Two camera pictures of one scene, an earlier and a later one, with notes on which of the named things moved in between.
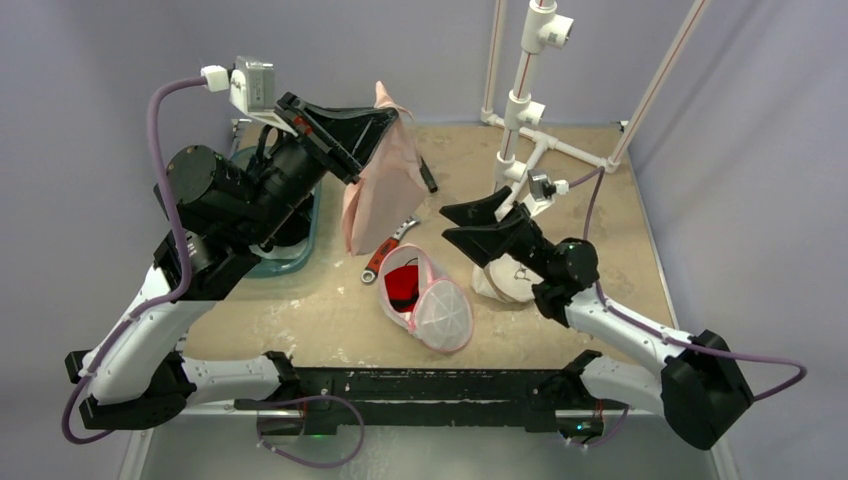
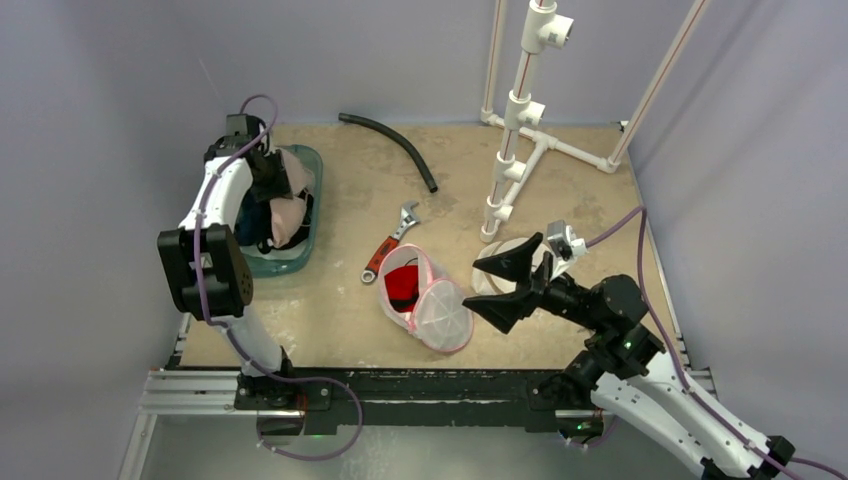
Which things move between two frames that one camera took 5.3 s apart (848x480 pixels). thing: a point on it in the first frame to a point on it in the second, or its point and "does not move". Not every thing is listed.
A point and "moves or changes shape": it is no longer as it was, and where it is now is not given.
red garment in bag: x=402 y=285 does not move
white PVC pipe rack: x=546 y=29 does not move
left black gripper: x=344 y=139 to x=280 y=187
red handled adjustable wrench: x=371 y=271 does not move
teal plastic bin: x=296 y=245 does not move
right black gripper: x=510 y=224 to x=536 y=284
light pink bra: x=392 y=187 moves or changes shape
